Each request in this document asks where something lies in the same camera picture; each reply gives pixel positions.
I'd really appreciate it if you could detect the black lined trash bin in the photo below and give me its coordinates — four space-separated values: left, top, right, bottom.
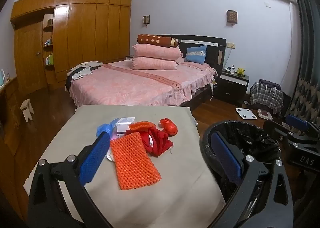
199 119 284 228

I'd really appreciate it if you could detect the beige garment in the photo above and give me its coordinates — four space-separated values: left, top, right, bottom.
75 61 103 70

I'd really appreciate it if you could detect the pink bedspread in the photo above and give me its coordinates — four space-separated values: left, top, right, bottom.
69 59 218 107

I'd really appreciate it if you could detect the wooden wardrobe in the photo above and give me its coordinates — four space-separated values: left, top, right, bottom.
10 0 132 93

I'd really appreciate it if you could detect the white cardboard box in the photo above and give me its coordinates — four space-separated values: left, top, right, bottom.
116 117 136 133

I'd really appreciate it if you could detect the wooden sideboard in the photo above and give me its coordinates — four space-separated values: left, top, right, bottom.
0 75 29 218

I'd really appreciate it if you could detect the dark patterned curtain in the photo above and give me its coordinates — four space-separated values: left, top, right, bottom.
287 0 320 123

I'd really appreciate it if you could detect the dark wooden bed frame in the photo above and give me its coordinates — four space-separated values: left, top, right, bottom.
172 34 227 112

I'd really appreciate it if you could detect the orange knitted cloth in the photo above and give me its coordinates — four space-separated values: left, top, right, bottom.
110 132 157 191

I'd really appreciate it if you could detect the small wooden stool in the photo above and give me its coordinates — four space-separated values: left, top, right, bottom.
20 98 35 121

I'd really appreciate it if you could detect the white garment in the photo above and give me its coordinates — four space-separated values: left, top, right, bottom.
71 67 93 80

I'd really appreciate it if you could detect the white bathroom scale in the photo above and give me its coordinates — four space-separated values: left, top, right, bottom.
236 107 257 120

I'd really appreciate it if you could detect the blue plastic bag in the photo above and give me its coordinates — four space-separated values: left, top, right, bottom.
96 117 119 141

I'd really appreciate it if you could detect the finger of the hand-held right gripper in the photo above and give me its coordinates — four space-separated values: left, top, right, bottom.
263 120 304 147
285 114 320 138

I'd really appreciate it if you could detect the black chair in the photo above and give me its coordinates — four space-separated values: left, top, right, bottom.
280 90 292 118

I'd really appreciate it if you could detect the brown dotted bolster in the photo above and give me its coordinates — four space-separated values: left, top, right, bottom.
137 34 178 48

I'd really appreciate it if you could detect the pink folded quilt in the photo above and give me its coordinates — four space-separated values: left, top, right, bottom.
131 56 178 70
132 43 183 61

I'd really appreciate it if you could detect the wooden door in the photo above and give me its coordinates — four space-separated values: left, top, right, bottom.
14 22 48 93

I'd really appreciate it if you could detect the plaid cloth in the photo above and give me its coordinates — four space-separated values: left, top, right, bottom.
250 80 284 115

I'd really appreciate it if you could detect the large brown wall lamp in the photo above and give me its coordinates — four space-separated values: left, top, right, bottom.
226 10 237 26

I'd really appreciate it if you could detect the dark garment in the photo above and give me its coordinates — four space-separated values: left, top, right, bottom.
65 68 87 92

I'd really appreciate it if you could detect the brown flat scale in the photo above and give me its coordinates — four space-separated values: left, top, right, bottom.
257 108 274 120

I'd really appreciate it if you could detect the blue pillow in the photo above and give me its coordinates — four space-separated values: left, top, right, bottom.
184 45 207 65

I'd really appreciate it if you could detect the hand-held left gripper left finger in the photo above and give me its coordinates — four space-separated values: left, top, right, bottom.
27 132 112 228

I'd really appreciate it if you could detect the small orange foam net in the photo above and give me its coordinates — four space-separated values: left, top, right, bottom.
129 121 157 132

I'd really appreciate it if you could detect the red knit cloth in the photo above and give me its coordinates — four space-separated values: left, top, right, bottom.
125 128 174 158

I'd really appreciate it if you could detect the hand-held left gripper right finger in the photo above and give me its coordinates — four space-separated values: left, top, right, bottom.
211 132 294 228

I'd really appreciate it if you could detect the dark nightstand with white drawer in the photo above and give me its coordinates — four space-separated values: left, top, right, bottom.
215 69 250 103

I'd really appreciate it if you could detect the red plastic bag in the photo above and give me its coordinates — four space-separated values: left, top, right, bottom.
159 117 178 136

